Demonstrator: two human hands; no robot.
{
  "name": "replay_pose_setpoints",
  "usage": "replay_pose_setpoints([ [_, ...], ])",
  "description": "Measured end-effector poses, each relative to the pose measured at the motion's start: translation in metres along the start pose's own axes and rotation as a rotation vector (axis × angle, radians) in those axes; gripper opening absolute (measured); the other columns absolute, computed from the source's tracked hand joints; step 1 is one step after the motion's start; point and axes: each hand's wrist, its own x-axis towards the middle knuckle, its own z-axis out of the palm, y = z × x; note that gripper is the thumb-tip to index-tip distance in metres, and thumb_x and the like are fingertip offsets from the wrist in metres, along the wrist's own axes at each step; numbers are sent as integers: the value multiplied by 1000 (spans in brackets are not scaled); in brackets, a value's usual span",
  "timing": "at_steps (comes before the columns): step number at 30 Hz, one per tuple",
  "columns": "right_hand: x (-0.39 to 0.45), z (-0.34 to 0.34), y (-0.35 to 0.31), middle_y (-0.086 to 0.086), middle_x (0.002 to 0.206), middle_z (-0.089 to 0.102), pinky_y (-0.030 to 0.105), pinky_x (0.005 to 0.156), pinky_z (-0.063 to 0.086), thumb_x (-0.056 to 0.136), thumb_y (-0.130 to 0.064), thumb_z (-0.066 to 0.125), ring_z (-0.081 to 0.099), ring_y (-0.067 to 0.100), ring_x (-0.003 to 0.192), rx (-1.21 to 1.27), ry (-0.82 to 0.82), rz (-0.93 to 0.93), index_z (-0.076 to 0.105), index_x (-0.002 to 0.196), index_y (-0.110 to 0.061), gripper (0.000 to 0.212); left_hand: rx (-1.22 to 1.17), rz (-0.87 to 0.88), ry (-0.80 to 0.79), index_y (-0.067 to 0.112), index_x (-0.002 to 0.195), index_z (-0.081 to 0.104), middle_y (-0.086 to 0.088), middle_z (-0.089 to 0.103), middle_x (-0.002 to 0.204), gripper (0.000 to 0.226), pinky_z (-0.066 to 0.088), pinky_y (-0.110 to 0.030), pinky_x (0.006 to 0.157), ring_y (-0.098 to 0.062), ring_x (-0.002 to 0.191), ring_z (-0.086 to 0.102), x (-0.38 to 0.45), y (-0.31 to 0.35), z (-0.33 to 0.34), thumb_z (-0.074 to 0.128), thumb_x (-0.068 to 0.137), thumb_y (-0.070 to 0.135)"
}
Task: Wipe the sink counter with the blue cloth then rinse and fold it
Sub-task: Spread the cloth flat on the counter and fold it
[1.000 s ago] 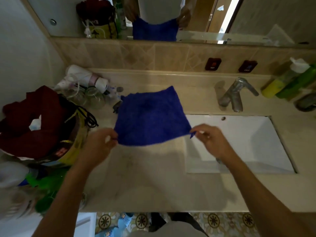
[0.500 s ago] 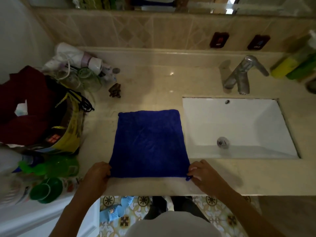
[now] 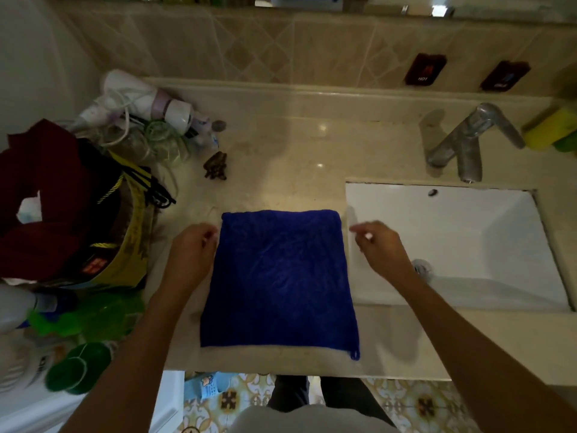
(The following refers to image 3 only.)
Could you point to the person's left hand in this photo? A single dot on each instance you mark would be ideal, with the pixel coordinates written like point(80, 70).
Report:
point(189, 261)

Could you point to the person's right hand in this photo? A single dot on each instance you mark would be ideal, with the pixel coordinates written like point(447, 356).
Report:
point(385, 254)

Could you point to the white rectangular sink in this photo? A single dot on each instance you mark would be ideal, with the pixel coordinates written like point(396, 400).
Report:
point(473, 229)

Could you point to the blue cloth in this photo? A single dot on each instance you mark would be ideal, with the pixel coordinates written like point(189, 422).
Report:
point(279, 279)

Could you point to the person's left forearm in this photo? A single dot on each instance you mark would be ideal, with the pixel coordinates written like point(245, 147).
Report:
point(130, 369)

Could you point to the person's right forearm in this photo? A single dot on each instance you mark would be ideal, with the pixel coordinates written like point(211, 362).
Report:
point(482, 356)

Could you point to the person's dark trousers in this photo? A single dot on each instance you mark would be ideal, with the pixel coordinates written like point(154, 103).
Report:
point(288, 394)

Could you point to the person's white shirt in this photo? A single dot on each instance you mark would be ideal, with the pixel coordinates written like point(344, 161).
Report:
point(311, 421)

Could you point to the yellow black bag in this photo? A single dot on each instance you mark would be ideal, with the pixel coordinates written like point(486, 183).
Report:
point(130, 248)

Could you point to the brown hair claw clip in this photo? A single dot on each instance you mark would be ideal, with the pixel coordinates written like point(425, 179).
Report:
point(215, 165)

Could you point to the green plastic bottle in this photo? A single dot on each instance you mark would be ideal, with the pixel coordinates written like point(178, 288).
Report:
point(103, 315)

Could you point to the chrome faucet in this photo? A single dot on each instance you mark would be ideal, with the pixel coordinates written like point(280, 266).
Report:
point(466, 153)

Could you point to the white blue printed tube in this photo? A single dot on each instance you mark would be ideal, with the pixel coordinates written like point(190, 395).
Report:
point(205, 130)

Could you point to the grey round cap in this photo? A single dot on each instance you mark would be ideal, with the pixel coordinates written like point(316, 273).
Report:
point(219, 126)

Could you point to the blue capped bottle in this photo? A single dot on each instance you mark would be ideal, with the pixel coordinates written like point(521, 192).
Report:
point(49, 306)

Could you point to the dark green round lidded jar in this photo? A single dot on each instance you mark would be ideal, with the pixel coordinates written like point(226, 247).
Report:
point(76, 369)

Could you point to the white hair dryer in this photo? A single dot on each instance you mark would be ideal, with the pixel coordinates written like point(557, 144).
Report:
point(135, 96)

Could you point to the dark red towel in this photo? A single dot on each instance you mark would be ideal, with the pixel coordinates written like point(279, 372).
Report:
point(40, 166)

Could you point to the white plastic bag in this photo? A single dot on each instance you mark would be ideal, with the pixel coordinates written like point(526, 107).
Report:
point(13, 306)

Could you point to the yellow bottle white flip cap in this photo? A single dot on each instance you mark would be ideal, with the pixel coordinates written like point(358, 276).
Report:
point(547, 130)

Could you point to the green shampoo bottle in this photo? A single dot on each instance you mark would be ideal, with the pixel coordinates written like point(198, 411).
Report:
point(568, 143)

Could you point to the dark red sign blue symbol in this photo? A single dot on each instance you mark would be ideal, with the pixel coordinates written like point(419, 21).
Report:
point(505, 76)

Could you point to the wall mirror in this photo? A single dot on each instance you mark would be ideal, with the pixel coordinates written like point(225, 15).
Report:
point(496, 4)

